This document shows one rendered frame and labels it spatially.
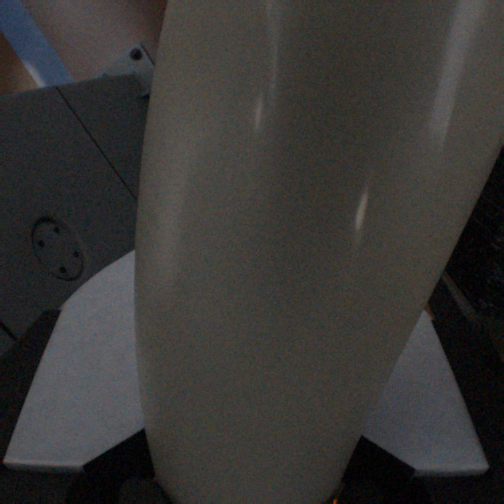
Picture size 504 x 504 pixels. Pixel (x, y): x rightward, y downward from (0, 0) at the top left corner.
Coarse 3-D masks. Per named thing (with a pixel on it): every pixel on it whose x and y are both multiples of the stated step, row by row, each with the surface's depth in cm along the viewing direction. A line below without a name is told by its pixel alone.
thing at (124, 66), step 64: (128, 64) 91; (0, 128) 41; (64, 128) 53; (128, 128) 74; (0, 192) 37; (64, 192) 47; (128, 192) 63; (0, 256) 34; (64, 256) 43; (0, 320) 31
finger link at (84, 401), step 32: (128, 256) 10; (96, 288) 9; (128, 288) 9; (64, 320) 8; (96, 320) 8; (128, 320) 8; (64, 352) 7; (96, 352) 7; (128, 352) 7; (32, 384) 6; (64, 384) 6; (96, 384) 7; (128, 384) 7; (32, 416) 6; (64, 416) 6; (96, 416) 6; (128, 416) 6; (32, 448) 5; (64, 448) 5; (96, 448) 5; (128, 448) 6; (96, 480) 5
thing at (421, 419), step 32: (416, 352) 8; (416, 384) 7; (448, 384) 7; (384, 416) 6; (416, 416) 6; (448, 416) 6; (384, 448) 6; (416, 448) 6; (448, 448) 6; (480, 448) 6; (384, 480) 6
